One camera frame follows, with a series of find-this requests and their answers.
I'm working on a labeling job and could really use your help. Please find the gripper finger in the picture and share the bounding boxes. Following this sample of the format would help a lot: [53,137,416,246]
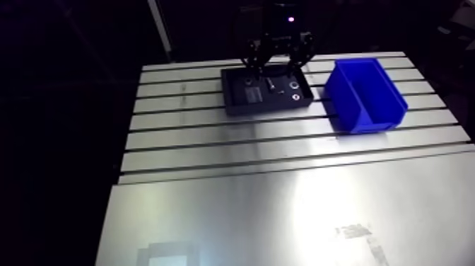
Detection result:
[287,33,317,74]
[240,35,275,73]

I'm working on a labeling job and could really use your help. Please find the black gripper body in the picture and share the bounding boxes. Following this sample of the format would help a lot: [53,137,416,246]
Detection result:
[260,0,313,47]

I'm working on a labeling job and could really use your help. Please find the dark blue-grey tray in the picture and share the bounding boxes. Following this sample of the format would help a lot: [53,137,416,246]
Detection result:
[221,64,315,116]

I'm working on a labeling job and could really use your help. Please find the blue bin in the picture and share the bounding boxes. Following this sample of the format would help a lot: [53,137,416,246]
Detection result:
[324,57,409,135]

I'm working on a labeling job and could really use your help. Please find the pale metal post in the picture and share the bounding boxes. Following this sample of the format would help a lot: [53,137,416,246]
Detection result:
[147,0,174,54]

